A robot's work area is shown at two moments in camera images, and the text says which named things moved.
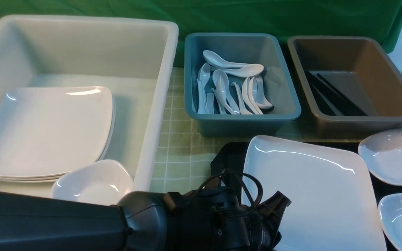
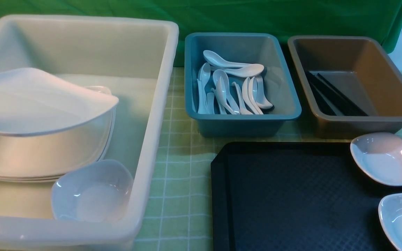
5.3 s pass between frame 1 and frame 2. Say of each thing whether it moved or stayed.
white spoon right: stayed
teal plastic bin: stayed
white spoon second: stayed
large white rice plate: moved
